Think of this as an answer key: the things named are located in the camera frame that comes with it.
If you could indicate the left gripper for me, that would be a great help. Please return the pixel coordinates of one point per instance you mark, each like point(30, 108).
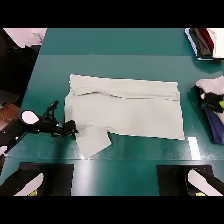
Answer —
point(65, 128)

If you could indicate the cream T-shirt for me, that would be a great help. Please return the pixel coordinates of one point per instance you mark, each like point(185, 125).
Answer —
point(130, 110)

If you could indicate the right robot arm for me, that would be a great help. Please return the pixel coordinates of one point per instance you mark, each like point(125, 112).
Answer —
point(210, 101)

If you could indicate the red garment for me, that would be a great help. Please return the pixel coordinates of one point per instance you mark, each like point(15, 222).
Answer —
point(207, 37)

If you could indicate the dark brown garment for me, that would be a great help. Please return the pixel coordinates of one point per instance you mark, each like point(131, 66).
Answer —
point(202, 43)

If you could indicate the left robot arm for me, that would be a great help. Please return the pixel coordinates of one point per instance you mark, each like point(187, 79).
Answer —
point(38, 126)

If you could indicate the pale pink garment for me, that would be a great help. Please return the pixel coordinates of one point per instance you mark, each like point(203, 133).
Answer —
point(220, 118)

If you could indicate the white folded garment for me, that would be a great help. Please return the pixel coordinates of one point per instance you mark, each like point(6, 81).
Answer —
point(219, 41)

